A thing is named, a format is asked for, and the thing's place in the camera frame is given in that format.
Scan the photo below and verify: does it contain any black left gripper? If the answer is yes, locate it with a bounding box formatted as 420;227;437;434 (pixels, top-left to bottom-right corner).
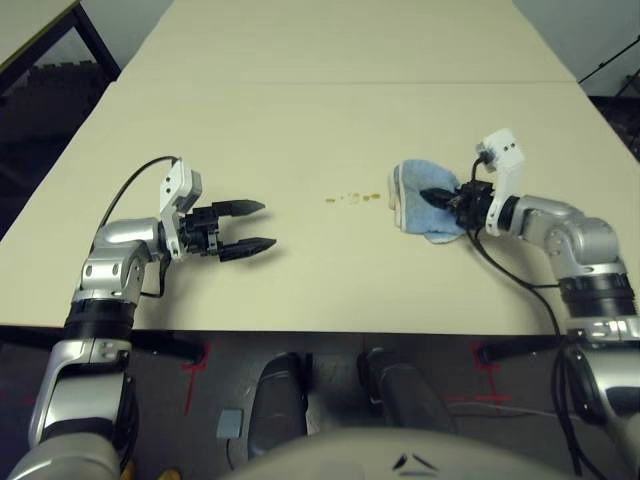
177;198;278;264

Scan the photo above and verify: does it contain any black foam floor mat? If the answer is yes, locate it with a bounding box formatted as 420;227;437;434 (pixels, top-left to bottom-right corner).
0;59;119;211

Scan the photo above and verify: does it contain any dark grey left robot leg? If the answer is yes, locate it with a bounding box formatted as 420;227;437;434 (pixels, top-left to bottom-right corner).
247;351;314;459

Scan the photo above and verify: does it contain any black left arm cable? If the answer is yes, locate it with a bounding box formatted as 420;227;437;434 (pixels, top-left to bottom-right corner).
102;155;179;300

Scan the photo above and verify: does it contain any dark grey robot leg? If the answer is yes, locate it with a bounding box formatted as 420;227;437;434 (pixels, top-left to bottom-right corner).
247;351;314;459
358;347;457;435

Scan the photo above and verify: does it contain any brown liquid droplet trail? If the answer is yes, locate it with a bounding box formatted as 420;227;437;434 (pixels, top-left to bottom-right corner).
324;191;382;205

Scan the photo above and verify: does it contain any small grey floor plate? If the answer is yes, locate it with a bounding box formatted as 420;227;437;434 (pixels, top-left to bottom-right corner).
215;408;245;441

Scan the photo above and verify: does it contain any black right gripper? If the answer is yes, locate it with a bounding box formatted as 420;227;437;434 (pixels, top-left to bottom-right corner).
419;180;496;234

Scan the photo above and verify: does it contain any red floor tape cross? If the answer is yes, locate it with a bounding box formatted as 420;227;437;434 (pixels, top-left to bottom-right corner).
180;344;208;417

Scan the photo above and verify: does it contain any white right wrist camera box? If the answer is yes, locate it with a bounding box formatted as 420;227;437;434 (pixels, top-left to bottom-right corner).
474;127;527;237

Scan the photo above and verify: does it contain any dark grey right robot leg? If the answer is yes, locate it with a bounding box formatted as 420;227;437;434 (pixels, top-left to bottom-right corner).
358;347;457;435

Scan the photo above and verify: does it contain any blue fluffy striped rag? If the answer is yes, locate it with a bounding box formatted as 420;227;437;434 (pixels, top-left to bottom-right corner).
387;158;474;246

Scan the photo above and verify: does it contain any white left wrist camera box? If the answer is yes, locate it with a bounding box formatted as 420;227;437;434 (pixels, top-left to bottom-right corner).
158;157;204;262

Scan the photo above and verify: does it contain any black table foot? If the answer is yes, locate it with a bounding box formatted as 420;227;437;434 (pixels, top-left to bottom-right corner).
476;334;572;365
127;330;207;365

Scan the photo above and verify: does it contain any grey robot torso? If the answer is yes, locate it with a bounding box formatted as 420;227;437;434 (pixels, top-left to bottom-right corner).
219;427;566;480

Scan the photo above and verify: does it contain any white floor cable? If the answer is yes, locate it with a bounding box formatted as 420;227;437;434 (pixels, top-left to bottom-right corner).
446;401;557;417

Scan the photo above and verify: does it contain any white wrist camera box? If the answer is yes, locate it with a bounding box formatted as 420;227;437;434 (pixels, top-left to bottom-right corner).
158;157;204;262
474;127;527;237

